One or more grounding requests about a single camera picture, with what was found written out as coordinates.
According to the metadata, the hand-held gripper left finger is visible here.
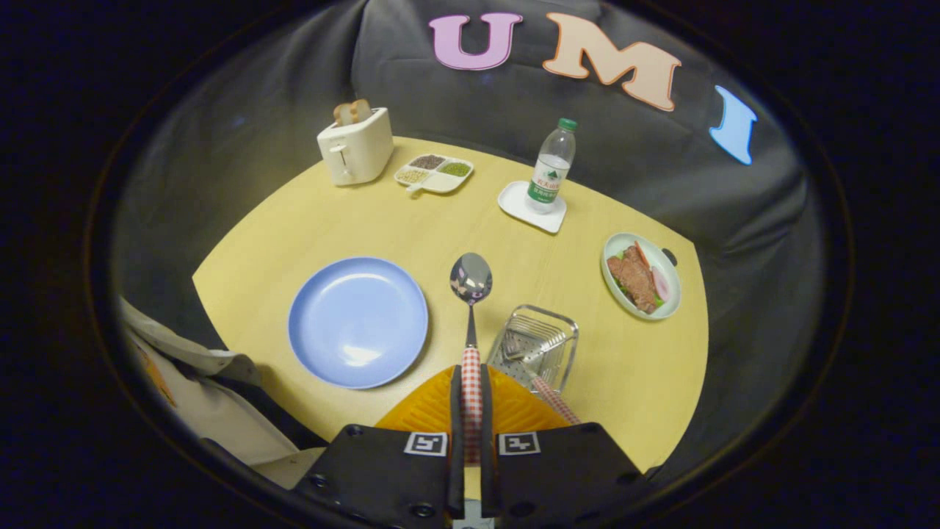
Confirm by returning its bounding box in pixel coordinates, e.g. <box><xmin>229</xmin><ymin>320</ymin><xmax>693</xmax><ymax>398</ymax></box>
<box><xmin>294</xmin><ymin>365</ymin><xmax>466</xmax><ymax>529</ymax></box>

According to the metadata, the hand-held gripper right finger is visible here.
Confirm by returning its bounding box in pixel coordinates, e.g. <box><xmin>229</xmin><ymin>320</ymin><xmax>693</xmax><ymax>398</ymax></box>
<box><xmin>479</xmin><ymin>365</ymin><xmax>651</xmax><ymax>529</ymax></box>

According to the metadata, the fork with red checkered handle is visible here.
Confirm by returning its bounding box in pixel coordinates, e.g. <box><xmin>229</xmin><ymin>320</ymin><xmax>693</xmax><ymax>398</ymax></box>
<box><xmin>502</xmin><ymin>332</ymin><xmax>582</xmax><ymax>426</ymax></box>

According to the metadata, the spoon with red checkered handle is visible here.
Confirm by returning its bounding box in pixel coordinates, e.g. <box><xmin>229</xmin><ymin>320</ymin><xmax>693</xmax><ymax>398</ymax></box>
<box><xmin>449</xmin><ymin>253</ymin><xmax>494</xmax><ymax>465</ymax></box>

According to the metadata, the blue round plate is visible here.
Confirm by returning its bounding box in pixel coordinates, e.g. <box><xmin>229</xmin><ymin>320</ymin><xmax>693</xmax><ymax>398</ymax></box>
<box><xmin>287</xmin><ymin>256</ymin><xmax>430</xmax><ymax>390</ymax></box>

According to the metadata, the white oval dish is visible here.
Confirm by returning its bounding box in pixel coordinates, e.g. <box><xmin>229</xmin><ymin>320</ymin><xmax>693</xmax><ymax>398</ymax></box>
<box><xmin>601</xmin><ymin>232</ymin><xmax>682</xmax><ymax>322</ymax></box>

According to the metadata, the grilled meat with vegetables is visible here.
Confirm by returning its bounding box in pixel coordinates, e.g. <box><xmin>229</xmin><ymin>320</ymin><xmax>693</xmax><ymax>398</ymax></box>
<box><xmin>607</xmin><ymin>242</ymin><xmax>671</xmax><ymax>314</ymax></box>

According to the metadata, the white square coaster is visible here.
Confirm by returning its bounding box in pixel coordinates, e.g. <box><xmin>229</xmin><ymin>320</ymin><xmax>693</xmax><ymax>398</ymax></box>
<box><xmin>497</xmin><ymin>181</ymin><xmax>568</xmax><ymax>234</ymax></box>

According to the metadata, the person's light clothing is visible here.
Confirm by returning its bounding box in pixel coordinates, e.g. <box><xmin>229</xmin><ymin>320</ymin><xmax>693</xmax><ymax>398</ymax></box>
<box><xmin>117</xmin><ymin>294</ymin><xmax>328</xmax><ymax>489</ymax></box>

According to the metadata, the white divided tray with grains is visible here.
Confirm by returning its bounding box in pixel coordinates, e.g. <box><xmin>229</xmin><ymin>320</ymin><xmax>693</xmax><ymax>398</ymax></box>
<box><xmin>394</xmin><ymin>153</ymin><xmax>475</xmax><ymax>195</ymax></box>

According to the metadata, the clear water bottle green cap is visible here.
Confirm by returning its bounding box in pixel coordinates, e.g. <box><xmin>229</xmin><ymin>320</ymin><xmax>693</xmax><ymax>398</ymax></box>
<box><xmin>526</xmin><ymin>118</ymin><xmax>579</xmax><ymax>215</ymax></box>

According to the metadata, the cream toaster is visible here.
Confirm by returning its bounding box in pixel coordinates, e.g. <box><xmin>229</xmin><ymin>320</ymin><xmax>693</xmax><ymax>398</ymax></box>
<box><xmin>317</xmin><ymin>107</ymin><xmax>395</xmax><ymax>187</ymax></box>

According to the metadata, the black backdrop cloth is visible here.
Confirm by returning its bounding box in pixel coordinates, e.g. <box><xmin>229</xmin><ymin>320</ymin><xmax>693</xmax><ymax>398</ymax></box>
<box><xmin>110</xmin><ymin>0</ymin><xmax>827</xmax><ymax>478</ymax></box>

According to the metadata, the metal wire rack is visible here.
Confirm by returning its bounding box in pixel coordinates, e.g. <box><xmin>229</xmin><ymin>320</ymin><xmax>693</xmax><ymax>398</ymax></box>
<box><xmin>486</xmin><ymin>304</ymin><xmax>579</xmax><ymax>397</ymax></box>

